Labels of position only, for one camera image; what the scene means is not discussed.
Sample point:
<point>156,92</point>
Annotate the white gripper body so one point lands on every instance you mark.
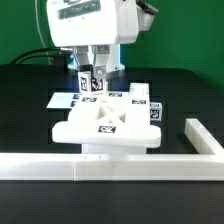
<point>92,22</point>

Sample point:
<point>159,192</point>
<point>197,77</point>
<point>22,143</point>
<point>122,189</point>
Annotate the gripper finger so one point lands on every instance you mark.
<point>81,57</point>
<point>100,58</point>

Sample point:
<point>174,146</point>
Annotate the white tagged cube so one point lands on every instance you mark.
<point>89,84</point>
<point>155,111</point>

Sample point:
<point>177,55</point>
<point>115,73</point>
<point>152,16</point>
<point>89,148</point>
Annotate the white chair back frame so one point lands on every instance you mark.
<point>112,118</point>

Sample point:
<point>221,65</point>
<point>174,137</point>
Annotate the white marker base sheet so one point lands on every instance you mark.
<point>63,100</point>

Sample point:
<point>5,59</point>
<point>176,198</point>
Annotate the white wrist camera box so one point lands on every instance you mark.
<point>146,14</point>

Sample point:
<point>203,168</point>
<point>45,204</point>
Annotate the white U-shaped fence frame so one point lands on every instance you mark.
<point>207,164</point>

